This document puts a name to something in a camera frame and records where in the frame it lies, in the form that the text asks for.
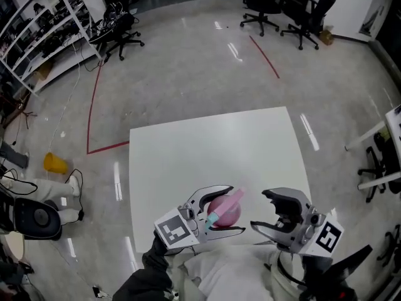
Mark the yellow bucket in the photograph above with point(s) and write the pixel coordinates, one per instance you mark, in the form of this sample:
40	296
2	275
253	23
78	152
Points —
54	163

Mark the person's grey white jacket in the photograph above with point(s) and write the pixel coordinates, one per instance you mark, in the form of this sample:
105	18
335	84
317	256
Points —
235	274

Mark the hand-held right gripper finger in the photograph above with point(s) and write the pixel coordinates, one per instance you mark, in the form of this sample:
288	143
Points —
291	202
279	235

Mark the person's left forearm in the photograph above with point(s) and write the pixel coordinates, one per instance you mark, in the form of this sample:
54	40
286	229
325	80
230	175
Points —
147	281

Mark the round wooden table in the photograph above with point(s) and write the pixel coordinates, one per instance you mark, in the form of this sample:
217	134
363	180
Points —
14	246

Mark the white side table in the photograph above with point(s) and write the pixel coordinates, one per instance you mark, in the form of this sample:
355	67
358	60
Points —
393	124

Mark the white metal shelf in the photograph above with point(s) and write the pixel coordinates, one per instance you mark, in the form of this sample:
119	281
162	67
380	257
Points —
50	14

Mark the black office chair with gear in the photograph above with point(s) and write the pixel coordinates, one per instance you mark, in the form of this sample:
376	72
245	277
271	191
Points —
117	27

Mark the wall poster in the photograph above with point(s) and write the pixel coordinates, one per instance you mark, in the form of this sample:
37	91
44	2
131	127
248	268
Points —
371	22

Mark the cardboard box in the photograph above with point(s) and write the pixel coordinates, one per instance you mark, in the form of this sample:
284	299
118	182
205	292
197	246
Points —
326	36

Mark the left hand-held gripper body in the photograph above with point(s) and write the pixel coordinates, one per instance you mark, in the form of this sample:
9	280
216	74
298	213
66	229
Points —
172	229

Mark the dark glass door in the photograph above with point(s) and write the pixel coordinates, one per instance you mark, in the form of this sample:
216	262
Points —
388	11

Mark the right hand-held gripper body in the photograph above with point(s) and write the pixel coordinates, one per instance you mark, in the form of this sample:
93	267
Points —
326	238

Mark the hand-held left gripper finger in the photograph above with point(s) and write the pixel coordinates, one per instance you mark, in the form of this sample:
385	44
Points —
219	233
200	194

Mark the person's right forearm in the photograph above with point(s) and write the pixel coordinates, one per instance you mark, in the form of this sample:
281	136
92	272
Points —
313	271

